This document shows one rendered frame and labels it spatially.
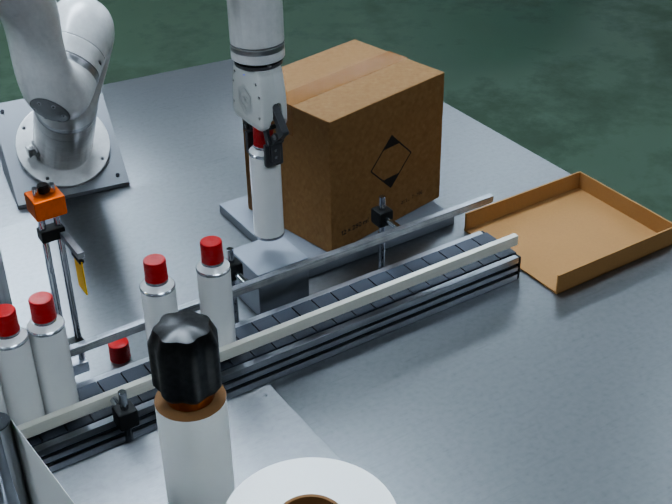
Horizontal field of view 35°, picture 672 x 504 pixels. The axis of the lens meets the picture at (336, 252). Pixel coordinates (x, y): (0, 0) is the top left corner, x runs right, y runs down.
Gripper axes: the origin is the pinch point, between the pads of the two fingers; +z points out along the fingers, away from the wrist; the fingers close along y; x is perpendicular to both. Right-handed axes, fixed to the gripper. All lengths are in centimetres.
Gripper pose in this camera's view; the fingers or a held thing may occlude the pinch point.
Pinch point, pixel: (264, 148)
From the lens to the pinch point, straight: 174.9
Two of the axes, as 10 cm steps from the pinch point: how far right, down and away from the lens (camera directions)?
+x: 8.4, -3.1, 4.5
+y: 5.4, 4.4, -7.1
